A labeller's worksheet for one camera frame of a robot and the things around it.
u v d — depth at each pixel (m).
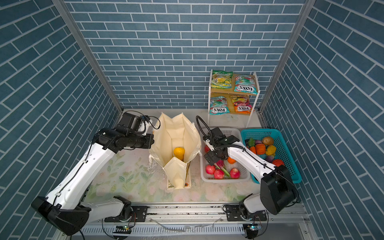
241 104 0.99
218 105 0.97
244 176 0.81
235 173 0.82
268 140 0.95
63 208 0.37
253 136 0.99
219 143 0.65
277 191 0.42
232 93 0.88
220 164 0.85
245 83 0.85
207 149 0.77
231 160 0.58
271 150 0.94
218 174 0.81
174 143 0.99
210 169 0.83
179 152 0.90
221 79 0.88
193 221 0.73
